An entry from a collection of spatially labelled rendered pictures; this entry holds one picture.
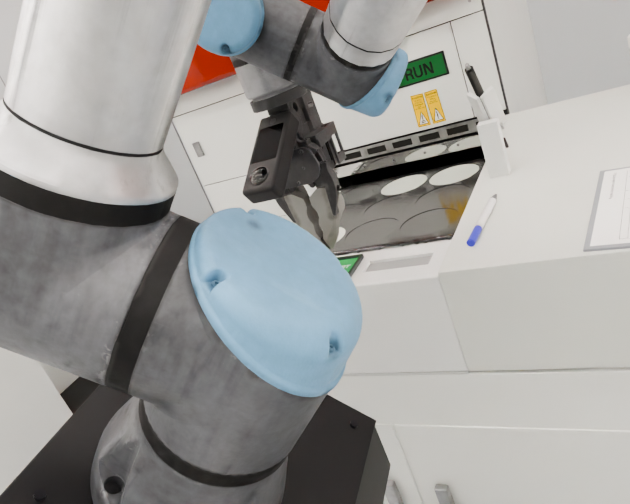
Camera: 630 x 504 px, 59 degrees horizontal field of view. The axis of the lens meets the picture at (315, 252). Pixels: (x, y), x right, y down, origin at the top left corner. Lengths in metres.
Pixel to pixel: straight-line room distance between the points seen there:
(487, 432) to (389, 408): 0.13
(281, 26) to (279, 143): 0.15
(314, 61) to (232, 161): 0.95
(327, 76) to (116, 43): 0.31
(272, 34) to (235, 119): 0.89
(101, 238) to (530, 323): 0.50
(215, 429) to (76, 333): 0.10
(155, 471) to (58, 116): 0.23
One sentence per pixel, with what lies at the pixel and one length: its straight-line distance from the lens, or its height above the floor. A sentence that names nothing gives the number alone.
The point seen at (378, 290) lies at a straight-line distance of 0.70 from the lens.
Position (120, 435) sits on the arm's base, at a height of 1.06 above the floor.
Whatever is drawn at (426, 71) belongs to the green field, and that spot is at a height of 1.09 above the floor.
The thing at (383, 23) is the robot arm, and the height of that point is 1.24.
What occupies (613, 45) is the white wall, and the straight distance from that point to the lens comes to 2.71.
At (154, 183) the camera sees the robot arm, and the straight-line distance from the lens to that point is 0.32.
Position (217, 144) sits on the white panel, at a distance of 1.50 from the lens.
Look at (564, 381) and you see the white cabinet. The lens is 0.73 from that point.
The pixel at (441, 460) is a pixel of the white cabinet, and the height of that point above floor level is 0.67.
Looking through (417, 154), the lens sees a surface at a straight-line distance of 1.28.
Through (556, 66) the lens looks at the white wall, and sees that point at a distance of 2.72.
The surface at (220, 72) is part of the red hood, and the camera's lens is 1.37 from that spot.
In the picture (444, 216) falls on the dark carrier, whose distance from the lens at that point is 0.98.
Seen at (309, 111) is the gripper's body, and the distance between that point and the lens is 0.73.
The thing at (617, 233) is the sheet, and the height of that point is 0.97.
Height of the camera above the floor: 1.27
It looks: 21 degrees down
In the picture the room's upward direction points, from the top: 22 degrees counter-clockwise
